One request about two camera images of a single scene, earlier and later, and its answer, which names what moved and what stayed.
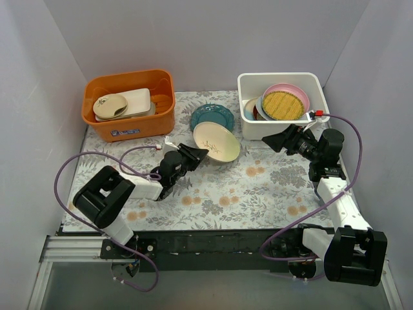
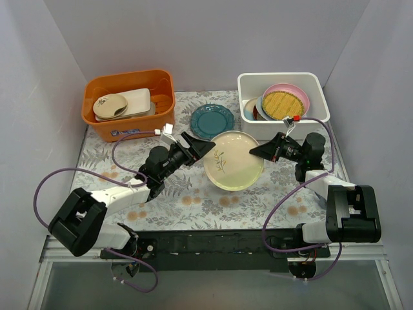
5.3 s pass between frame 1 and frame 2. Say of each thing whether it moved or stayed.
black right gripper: moved
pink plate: stayed
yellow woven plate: stayed
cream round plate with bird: stayed
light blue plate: stayed
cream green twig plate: moved
